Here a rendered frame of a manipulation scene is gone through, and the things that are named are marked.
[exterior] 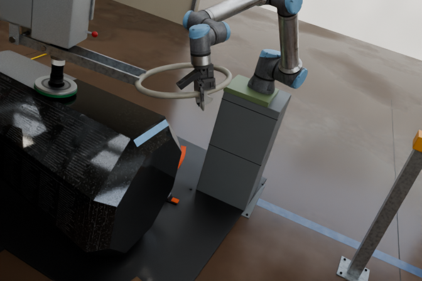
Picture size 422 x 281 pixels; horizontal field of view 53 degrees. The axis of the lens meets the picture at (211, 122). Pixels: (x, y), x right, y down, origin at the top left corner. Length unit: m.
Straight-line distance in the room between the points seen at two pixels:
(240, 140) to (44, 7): 1.50
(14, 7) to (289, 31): 1.43
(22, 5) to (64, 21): 0.22
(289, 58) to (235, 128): 0.62
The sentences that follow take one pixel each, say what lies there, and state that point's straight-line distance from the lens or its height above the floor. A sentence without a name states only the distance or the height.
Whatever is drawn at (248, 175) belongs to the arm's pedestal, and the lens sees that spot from 3.01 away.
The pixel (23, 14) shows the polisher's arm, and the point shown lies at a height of 1.24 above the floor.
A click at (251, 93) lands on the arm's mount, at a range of 2.81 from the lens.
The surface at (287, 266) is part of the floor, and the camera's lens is 2.92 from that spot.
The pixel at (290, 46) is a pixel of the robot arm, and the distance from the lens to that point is 2.55.
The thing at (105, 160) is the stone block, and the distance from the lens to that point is 2.10.
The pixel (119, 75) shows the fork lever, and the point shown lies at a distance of 2.18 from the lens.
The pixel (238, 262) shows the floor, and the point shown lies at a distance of 2.80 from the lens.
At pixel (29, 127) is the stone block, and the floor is 0.70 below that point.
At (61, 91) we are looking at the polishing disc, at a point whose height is 0.87.
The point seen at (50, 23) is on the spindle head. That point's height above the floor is 1.23.
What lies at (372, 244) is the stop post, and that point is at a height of 0.30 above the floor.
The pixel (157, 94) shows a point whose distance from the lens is 1.95.
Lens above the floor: 1.92
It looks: 27 degrees down
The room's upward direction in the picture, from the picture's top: 16 degrees clockwise
